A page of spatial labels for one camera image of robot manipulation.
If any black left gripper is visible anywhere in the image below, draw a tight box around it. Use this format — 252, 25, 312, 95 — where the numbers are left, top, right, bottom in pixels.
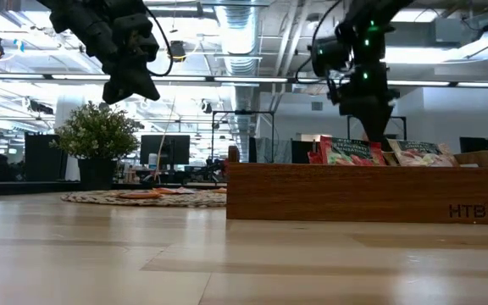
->
101, 50, 161, 105

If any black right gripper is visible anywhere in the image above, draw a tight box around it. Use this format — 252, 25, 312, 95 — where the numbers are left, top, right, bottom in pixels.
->
336, 80, 401, 143

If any beige vanilla tea packet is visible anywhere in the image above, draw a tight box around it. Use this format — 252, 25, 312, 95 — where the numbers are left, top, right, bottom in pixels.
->
386, 138, 460, 168

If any wooden tea organiser box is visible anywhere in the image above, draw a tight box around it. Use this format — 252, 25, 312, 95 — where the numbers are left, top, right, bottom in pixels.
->
226, 145, 488, 225

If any green plant in black pot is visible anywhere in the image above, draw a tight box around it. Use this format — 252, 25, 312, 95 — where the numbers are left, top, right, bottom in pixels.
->
48, 100, 142, 191

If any black computer monitor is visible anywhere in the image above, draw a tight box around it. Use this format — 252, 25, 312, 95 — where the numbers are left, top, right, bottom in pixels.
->
139, 134, 191, 173

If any black room divider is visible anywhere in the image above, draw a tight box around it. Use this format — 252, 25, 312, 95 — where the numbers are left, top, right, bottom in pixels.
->
290, 139, 313, 164

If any small black monitor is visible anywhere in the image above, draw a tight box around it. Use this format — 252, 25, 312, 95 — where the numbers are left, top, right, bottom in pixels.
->
458, 136, 488, 156

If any round woven placemat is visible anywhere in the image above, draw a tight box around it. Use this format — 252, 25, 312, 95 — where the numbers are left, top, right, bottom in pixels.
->
60, 188, 228, 208

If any black tripod device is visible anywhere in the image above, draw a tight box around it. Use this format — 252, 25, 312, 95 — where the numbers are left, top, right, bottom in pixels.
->
192, 157, 228, 183

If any long ceiling light strip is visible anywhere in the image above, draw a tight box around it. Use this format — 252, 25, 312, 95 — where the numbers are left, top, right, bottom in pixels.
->
0, 72, 488, 89

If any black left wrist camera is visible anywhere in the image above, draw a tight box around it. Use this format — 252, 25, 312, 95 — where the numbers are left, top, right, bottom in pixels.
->
111, 12, 161, 63

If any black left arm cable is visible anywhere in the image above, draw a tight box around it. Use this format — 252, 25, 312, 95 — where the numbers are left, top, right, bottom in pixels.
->
141, 2, 175, 78

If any thin hanging yellow cable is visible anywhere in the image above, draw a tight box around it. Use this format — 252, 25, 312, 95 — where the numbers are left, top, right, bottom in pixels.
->
154, 95, 178, 183

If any silver ventilation duct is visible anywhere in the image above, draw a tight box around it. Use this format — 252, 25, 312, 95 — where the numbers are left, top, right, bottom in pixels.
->
214, 0, 263, 136

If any black aluminium table frame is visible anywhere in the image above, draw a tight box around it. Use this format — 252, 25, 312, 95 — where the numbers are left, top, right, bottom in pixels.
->
0, 180, 229, 197

